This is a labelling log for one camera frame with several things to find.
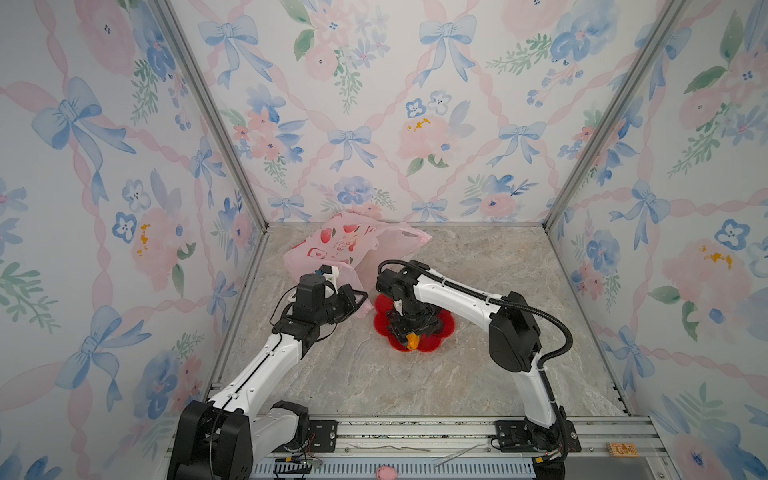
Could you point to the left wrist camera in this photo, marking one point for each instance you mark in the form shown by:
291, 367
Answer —
329, 272

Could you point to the corner aluminium post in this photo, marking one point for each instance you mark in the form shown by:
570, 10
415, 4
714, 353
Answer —
169, 24
659, 34

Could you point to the aluminium front rail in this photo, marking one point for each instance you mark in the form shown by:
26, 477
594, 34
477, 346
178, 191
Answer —
463, 448

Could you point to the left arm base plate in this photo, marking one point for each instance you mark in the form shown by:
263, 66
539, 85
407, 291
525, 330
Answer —
321, 436

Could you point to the small wooden tag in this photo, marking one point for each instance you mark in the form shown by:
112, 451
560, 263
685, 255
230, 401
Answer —
623, 450

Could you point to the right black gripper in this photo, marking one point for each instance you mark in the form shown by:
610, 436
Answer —
427, 326

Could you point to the pink small object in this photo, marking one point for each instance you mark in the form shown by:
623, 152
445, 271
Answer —
386, 473

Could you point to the red flower-shaped plate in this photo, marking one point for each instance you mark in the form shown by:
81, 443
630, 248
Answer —
428, 342

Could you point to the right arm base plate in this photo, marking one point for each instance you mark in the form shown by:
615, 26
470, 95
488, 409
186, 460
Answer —
512, 436

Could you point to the pink plastic bag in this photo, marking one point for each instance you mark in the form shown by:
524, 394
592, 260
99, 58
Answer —
354, 245

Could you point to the left corner aluminium post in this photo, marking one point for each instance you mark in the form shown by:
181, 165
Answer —
169, 24

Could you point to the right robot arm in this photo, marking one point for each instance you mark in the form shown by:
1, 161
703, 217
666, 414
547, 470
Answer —
521, 338

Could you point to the right corner aluminium post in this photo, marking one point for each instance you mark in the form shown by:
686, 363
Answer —
659, 34

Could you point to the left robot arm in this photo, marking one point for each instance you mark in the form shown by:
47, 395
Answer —
225, 436

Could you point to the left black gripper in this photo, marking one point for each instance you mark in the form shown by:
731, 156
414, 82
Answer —
344, 294

